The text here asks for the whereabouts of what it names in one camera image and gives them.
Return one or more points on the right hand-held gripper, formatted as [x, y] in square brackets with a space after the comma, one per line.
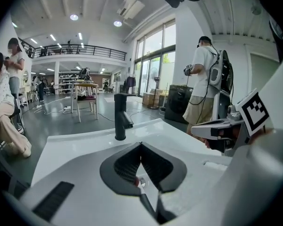
[254, 112]

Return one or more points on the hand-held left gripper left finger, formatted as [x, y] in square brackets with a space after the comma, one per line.
[89, 173]

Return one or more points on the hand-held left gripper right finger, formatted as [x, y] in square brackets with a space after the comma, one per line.
[191, 185]

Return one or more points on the white ceramic sink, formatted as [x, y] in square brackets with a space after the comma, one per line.
[85, 145]

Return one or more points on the black washing machine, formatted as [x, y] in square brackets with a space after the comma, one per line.
[178, 102]

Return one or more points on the black and white backpack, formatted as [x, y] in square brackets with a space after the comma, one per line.
[222, 74]

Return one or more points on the cardboard box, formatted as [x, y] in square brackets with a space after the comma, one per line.
[148, 99]

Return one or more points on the black faucet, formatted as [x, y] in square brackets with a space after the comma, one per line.
[120, 116]

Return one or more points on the white power strip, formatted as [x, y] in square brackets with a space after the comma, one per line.
[67, 107]

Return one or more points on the tall white table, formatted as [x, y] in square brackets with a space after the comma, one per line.
[72, 102]

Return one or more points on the black standing fan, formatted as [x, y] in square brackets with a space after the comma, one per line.
[155, 73]

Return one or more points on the wooden chair with white legs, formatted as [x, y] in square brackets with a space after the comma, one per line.
[86, 98]

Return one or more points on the clothes rack with dark garments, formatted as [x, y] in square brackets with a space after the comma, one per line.
[130, 81]

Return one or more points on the white storage shelves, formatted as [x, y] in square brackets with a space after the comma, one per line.
[67, 81]

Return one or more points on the white dressing table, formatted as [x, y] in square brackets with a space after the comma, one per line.
[28, 91]

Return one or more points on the person's black shirt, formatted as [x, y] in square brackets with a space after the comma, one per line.
[277, 36]

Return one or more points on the black balcony railing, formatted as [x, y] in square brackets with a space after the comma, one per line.
[85, 52]

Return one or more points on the round ceiling light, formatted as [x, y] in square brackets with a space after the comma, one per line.
[74, 17]
[117, 23]

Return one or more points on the ceiling air conditioner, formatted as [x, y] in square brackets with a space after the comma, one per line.
[130, 7]

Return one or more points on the glass window wall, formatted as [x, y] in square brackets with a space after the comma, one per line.
[155, 55]

